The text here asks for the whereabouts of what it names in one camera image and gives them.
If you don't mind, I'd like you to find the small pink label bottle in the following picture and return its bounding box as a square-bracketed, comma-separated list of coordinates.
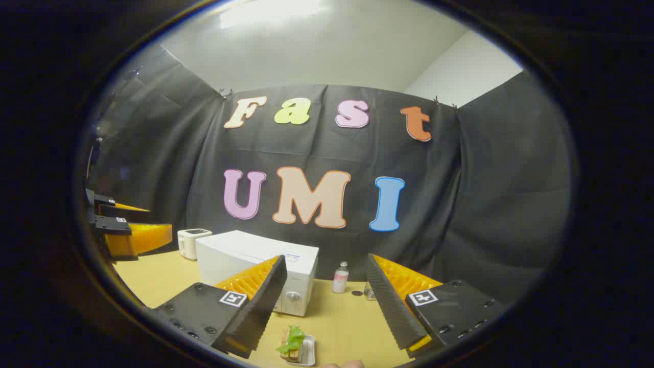
[332, 261, 350, 294]

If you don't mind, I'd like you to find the white toaster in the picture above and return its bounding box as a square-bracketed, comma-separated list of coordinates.
[177, 228, 213, 261]

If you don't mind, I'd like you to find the white plastic tray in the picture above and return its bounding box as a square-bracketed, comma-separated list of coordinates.
[278, 335, 316, 367]

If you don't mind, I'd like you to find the white microwave oven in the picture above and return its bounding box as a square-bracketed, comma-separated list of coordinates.
[196, 230, 320, 317]

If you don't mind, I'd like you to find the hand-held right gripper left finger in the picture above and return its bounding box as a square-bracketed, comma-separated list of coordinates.
[153, 255, 288, 359]

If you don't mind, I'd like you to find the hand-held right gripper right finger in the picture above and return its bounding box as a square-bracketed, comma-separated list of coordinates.
[366, 253, 509, 358]

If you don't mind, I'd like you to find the lettuce sandwich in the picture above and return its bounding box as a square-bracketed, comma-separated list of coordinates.
[276, 326, 306, 363]

